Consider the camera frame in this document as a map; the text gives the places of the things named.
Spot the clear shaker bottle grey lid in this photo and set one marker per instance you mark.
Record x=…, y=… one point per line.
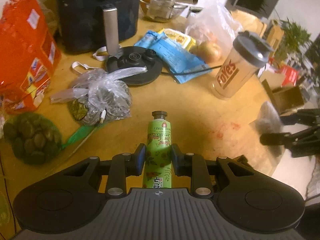
x=248, y=54

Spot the white plastic bag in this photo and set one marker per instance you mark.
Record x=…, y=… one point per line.
x=214, y=23

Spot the green hand cream tube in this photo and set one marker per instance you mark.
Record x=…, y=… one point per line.
x=157, y=168

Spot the yellow onion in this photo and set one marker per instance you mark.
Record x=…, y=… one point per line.
x=209, y=52

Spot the black air fryer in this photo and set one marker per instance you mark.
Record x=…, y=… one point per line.
x=82, y=26

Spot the black kettle base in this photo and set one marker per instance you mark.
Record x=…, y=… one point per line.
x=134, y=56

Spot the green net bag of fruit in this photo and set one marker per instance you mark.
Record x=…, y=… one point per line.
x=34, y=139

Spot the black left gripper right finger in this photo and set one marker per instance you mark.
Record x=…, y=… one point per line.
x=193, y=166

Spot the yellow snack packet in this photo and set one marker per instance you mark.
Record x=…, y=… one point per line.
x=184, y=40

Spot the cotton swab pack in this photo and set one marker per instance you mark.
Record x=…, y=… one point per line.
x=268, y=120

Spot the grey air fryer handle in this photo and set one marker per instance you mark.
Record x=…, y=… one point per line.
x=110, y=17

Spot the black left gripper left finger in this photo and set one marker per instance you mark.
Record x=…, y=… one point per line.
x=122, y=166

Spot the orange snack bag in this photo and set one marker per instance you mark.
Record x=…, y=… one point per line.
x=29, y=56

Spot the glass bowl with items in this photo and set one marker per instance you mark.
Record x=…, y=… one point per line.
x=164, y=10

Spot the clear plastic bag of seeds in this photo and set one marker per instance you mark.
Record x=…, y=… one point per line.
x=97, y=95

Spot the blue snack packets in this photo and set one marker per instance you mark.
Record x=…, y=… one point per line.
x=183, y=65

